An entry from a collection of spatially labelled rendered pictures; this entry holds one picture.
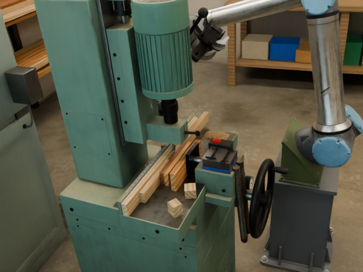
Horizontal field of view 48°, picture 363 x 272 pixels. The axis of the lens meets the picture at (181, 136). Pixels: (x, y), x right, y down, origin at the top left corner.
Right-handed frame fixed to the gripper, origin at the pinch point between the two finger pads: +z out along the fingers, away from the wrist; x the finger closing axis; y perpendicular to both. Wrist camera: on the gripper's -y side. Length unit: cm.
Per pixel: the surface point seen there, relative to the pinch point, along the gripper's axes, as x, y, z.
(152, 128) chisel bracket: 6.2, -39.1, 0.1
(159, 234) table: 30, -63, 19
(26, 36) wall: -163, -54, -251
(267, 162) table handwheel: 45, -23, 6
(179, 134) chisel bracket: 14.8, -34.6, 3.9
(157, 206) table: 24, -57, 14
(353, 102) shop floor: 119, 92, -230
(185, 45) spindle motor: -1.2, -12.0, 19.9
